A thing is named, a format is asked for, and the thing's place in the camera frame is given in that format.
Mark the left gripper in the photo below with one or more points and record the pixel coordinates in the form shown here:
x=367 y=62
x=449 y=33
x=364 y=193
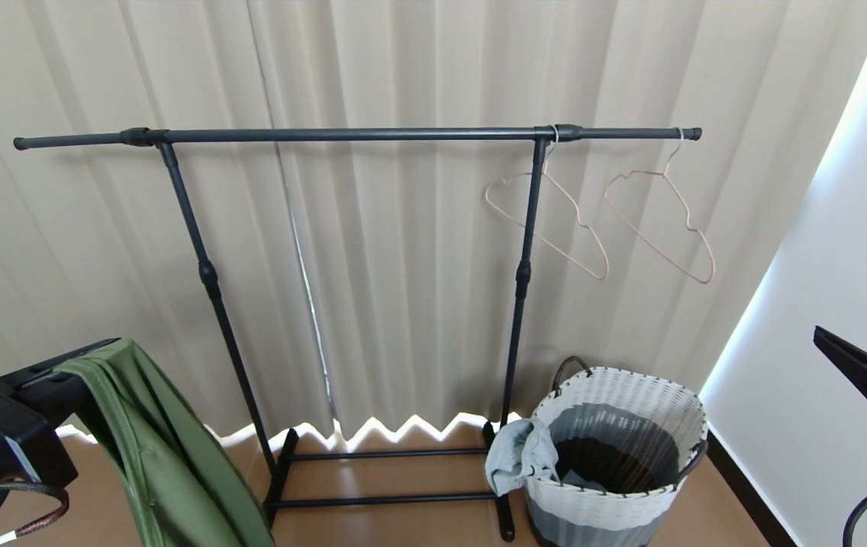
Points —
x=15 y=448

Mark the green long-sleeved shirt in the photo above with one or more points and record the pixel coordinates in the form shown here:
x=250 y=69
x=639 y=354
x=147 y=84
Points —
x=167 y=456

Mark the pink clothes hanger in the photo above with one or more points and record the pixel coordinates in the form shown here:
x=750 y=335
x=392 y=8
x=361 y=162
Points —
x=555 y=248
x=661 y=245

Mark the white laundry basket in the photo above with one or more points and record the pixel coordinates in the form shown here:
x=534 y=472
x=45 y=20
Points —
x=615 y=395

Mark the black clothes rack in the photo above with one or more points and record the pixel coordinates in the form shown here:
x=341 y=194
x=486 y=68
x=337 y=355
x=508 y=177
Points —
x=327 y=135

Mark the pale grey shorts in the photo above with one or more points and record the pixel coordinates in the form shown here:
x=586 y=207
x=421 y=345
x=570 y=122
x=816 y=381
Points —
x=517 y=456

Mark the beige curtain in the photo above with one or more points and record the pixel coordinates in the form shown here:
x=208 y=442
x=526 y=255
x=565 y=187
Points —
x=403 y=266

